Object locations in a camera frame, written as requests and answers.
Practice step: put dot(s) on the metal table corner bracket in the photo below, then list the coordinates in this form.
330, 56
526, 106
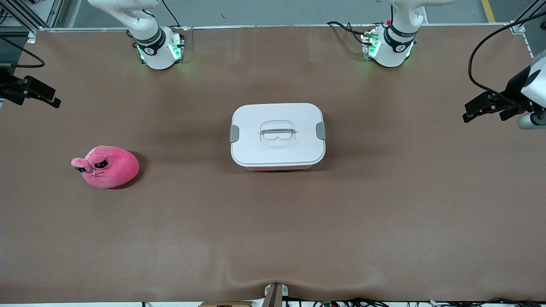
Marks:
31, 37
518, 28

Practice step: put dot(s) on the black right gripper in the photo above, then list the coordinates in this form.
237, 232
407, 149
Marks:
9, 87

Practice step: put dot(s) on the pink plastic box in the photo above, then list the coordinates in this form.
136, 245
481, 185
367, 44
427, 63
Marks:
277, 168

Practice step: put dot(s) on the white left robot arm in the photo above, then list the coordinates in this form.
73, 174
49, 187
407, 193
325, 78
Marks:
394, 42

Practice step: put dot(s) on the brown table cover sheet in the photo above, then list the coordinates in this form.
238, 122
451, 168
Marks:
273, 234

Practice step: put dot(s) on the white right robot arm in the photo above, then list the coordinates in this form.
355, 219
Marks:
147, 38

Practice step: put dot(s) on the aluminium frame profile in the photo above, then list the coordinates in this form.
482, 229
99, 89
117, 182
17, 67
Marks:
21, 17
531, 13

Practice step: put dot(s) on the pink plush toy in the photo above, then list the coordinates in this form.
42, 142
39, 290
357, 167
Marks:
115, 168

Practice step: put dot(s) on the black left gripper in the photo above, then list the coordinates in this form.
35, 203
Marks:
513, 91

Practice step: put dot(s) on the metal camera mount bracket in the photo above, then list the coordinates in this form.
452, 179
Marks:
275, 295

